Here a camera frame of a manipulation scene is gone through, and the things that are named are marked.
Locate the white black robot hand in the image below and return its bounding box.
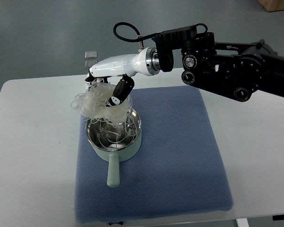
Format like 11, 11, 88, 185
85, 48, 155, 106

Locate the white vermicelli bundle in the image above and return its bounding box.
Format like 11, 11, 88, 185
71, 82, 133, 124

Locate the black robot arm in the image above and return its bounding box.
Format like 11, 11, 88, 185
150, 24, 284, 102

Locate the mint green steel pot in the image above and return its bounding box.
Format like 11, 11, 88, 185
86, 109, 142, 188

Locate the upper floor plate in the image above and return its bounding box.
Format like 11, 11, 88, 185
85, 51, 97, 59

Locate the blue quilted mat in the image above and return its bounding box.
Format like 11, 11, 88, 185
74, 86, 233, 223

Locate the brown cardboard box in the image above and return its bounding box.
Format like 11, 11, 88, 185
258, 0, 284, 12

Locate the white table leg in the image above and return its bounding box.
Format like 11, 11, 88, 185
236, 218, 249, 227

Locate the black table control panel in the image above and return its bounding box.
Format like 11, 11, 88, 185
272, 214, 284, 221

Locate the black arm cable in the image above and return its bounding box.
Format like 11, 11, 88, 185
113, 22, 157, 50

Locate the wire steaming rack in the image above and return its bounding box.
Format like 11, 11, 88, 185
99, 124, 136, 149

